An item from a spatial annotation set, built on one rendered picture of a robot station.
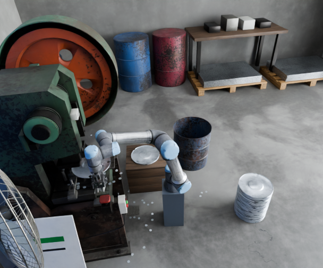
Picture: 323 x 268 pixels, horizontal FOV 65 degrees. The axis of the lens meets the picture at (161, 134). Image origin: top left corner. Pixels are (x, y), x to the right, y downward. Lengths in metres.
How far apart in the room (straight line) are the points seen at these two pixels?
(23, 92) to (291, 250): 2.30
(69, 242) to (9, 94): 1.16
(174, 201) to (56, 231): 0.93
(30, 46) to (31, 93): 0.58
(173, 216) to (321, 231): 1.31
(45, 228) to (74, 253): 0.31
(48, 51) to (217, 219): 1.99
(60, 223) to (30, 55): 1.19
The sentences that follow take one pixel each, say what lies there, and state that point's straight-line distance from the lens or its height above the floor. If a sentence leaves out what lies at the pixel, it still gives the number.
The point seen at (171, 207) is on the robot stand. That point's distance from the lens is 2.27.
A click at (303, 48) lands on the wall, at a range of 6.27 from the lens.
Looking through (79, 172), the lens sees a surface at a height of 0.78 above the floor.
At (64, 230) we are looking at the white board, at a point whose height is 0.47.
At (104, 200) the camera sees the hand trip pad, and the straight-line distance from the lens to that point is 1.77.
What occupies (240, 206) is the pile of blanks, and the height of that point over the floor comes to 0.16.
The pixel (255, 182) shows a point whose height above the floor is 0.36.
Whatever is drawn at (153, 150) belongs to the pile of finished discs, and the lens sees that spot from 2.68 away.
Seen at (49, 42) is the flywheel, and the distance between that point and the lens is 1.98.
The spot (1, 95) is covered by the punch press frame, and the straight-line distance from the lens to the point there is 1.57.
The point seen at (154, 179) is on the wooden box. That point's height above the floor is 0.18.
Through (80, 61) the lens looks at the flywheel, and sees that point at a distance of 1.99.
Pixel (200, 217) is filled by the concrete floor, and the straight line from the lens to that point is 2.57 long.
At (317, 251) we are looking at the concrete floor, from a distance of 2.65.
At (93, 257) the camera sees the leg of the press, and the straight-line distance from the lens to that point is 2.42.
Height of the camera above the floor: 2.09
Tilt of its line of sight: 37 degrees down
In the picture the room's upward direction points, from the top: 3 degrees counter-clockwise
